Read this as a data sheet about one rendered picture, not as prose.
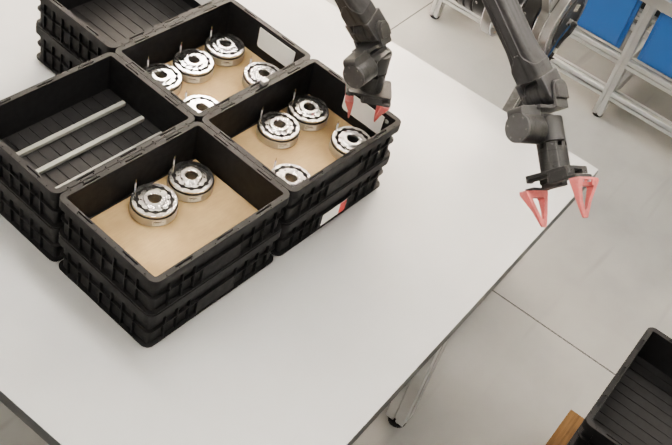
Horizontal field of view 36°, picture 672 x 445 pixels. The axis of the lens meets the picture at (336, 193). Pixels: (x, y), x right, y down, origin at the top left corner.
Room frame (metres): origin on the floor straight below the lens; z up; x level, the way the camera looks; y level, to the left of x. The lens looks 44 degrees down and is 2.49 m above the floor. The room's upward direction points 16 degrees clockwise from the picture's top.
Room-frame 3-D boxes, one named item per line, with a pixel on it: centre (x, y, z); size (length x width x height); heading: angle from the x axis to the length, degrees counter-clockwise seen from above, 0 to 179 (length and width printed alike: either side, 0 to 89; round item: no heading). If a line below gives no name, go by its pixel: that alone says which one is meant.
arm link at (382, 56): (1.89, 0.00, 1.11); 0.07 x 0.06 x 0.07; 155
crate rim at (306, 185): (1.83, 0.12, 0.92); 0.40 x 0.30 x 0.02; 150
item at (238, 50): (2.11, 0.38, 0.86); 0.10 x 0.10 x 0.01
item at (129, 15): (2.13, 0.64, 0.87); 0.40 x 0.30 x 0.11; 150
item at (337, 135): (1.89, 0.00, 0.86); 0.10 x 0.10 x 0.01
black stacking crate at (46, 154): (1.63, 0.58, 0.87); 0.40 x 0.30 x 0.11; 150
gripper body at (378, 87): (1.90, -0.01, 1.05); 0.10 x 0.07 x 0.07; 100
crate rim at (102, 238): (1.48, 0.32, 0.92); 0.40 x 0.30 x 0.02; 150
